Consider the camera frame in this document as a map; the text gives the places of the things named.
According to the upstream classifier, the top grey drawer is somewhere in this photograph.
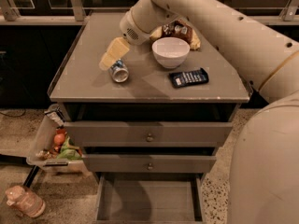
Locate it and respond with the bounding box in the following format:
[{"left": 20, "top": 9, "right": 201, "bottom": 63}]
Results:
[{"left": 64, "top": 121, "right": 233, "bottom": 147}]

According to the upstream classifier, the orange toy fruit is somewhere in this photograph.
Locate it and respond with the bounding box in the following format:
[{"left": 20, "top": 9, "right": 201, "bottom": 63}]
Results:
[{"left": 53, "top": 133, "right": 65, "bottom": 145}]

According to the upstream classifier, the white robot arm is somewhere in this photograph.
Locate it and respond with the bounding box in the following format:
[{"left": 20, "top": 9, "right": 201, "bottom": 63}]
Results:
[{"left": 100, "top": 0, "right": 299, "bottom": 224}]

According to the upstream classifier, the grey drawer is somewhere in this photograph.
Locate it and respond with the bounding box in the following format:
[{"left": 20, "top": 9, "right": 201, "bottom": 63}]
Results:
[
  {"left": 93, "top": 173, "right": 207, "bottom": 224},
  {"left": 83, "top": 154, "right": 216, "bottom": 174},
  {"left": 64, "top": 121, "right": 233, "bottom": 147}
]

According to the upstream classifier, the white bowl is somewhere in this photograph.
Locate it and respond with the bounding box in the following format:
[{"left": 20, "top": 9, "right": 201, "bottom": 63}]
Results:
[{"left": 151, "top": 37, "right": 190, "bottom": 69}]

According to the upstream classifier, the clear plastic bin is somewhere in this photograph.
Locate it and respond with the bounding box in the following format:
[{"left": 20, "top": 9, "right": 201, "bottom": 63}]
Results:
[{"left": 26, "top": 104, "right": 88, "bottom": 174}]

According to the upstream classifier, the middle grey drawer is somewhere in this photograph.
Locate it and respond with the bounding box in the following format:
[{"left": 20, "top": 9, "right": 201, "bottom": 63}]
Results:
[{"left": 83, "top": 154, "right": 216, "bottom": 174}]

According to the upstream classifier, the redbull can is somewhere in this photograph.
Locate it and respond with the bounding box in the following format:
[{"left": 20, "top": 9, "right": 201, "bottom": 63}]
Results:
[{"left": 109, "top": 60, "right": 129, "bottom": 83}]

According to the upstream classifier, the grey drawer cabinet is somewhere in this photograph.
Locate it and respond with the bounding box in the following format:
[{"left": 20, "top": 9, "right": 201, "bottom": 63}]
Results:
[{"left": 47, "top": 10, "right": 253, "bottom": 224}]

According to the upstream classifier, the bottom grey drawer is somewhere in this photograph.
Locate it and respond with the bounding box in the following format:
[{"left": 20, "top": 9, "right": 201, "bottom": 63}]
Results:
[{"left": 93, "top": 173, "right": 207, "bottom": 224}]

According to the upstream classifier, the dark blue snack packet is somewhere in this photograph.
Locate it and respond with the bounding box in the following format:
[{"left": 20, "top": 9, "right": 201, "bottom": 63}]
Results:
[{"left": 169, "top": 68, "right": 209, "bottom": 88}]

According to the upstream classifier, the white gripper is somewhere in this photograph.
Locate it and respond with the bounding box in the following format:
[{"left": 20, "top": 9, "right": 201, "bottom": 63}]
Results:
[{"left": 99, "top": 11, "right": 150, "bottom": 70}]

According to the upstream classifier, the black cable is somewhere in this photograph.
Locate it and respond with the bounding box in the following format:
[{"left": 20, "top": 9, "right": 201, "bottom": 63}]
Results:
[{"left": 0, "top": 108, "right": 27, "bottom": 119}]

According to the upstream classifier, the pink water jug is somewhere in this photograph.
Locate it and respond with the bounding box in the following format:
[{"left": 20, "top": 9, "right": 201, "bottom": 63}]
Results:
[{"left": 6, "top": 186, "right": 46, "bottom": 218}]

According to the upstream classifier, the green toy vegetable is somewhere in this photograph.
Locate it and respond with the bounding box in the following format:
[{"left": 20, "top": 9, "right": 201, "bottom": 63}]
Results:
[{"left": 57, "top": 136, "right": 82, "bottom": 161}]

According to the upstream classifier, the brown chip bag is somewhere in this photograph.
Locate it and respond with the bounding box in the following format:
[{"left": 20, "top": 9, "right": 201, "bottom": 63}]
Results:
[{"left": 149, "top": 20, "right": 201, "bottom": 50}]

